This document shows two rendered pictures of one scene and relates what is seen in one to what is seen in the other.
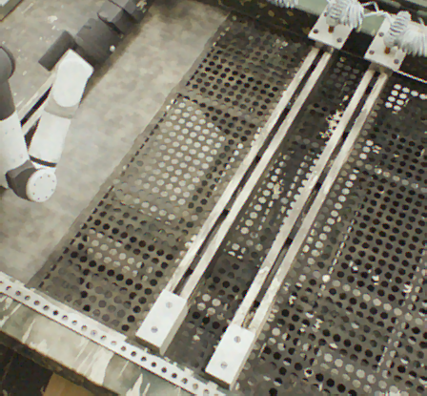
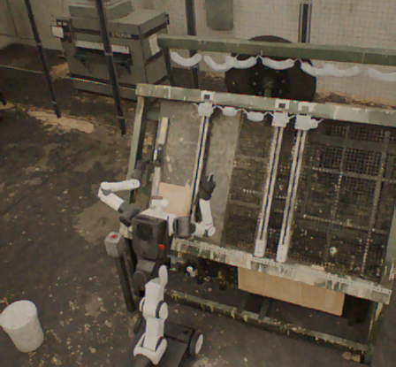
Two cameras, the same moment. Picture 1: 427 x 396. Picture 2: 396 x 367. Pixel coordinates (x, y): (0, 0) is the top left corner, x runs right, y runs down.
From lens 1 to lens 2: 2.28 m
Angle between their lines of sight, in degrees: 35
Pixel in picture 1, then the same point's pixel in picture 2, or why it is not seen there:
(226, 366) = (281, 257)
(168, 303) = (259, 243)
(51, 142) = (208, 220)
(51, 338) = (232, 260)
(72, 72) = (205, 207)
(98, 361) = (247, 263)
